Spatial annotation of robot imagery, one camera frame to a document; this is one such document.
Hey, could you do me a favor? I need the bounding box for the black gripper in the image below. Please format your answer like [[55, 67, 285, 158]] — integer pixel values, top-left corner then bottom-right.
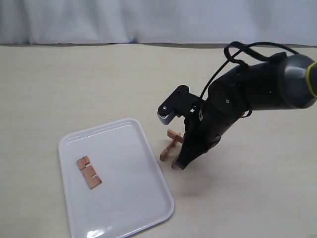
[[177, 66, 250, 170]]

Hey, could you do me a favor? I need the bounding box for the wooden notched piece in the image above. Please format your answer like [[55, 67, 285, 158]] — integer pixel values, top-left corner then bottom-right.
[[76, 156, 102, 189], [159, 139, 183, 161], [171, 156, 181, 170], [167, 129, 184, 144]]

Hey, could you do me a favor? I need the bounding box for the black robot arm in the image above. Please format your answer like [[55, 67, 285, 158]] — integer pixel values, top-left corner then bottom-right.
[[175, 54, 317, 169]]

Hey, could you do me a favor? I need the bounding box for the white plastic tray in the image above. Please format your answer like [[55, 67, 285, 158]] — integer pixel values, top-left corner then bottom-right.
[[58, 118, 175, 238]]

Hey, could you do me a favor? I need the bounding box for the white backdrop cloth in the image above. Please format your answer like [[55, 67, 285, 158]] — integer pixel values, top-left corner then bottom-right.
[[0, 0, 317, 46]]

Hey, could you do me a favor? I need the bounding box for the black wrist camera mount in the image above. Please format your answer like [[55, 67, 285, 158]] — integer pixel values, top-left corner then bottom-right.
[[157, 85, 204, 125]]

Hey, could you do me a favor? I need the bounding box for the black cable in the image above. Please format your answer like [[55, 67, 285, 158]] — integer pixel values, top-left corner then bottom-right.
[[199, 41, 300, 100]]

